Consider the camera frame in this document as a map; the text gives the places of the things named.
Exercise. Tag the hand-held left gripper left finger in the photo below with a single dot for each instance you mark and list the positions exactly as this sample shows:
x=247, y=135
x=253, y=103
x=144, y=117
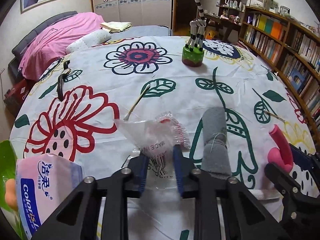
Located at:
x=143, y=177

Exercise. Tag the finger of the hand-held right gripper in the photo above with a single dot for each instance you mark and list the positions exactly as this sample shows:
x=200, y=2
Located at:
x=305, y=158
x=280, y=180

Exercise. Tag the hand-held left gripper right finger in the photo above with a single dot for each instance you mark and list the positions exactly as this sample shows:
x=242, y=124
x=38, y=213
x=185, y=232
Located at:
x=178, y=172

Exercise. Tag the clear printed plastic bag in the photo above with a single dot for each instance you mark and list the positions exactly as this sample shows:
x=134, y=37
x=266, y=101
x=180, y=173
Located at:
x=152, y=135

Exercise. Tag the grey sock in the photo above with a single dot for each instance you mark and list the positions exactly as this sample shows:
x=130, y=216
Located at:
x=215, y=135

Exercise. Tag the tissue pack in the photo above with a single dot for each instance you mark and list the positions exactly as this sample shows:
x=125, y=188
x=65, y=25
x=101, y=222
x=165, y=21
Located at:
x=45, y=192

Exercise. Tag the orange makeup sponge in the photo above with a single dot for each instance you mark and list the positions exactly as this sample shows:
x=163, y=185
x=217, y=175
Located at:
x=11, y=195

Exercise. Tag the green plastic bowl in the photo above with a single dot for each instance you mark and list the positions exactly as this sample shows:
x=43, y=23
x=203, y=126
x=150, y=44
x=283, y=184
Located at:
x=6, y=160

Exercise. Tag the single cotton swab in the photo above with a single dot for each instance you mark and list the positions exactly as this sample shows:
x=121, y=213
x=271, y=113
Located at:
x=137, y=102
x=273, y=115

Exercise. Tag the zebra toy on green base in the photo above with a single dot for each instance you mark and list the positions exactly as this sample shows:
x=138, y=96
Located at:
x=192, y=55

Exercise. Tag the black wristwatch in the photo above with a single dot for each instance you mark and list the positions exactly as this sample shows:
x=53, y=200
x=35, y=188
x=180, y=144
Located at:
x=60, y=85

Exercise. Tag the wooden bookshelf with books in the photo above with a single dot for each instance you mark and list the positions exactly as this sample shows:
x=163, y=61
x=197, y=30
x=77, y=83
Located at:
x=275, y=37

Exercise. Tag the orange plastic stool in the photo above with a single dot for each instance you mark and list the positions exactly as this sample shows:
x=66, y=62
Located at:
x=210, y=35

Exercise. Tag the white dotted pillow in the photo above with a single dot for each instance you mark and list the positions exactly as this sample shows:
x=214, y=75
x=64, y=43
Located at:
x=87, y=41

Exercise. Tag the red cardboard box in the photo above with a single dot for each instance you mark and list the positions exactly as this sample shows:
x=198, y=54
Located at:
x=17, y=95

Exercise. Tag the folded yellow towels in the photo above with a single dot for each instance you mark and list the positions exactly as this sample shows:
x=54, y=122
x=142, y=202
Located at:
x=116, y=26

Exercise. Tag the wooden desk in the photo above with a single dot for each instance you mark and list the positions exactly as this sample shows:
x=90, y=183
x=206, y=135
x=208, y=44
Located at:
x=220, y=21

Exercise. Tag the dark wooden door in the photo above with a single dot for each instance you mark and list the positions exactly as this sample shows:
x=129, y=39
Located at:
x=182, y=12

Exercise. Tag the pink blanket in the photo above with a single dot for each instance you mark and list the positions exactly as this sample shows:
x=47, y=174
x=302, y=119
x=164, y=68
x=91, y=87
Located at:
x=57, y=37

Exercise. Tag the small wooden shelf unit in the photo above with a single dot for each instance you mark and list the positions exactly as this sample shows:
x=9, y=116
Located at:
x=231, y=5

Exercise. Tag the white sliding wardrobe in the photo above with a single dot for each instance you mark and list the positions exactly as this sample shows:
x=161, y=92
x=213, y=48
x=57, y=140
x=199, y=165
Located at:
x=130, y=2

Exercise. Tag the grey upholstered bed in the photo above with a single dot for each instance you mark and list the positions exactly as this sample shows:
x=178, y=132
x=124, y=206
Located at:
x=30, y=36

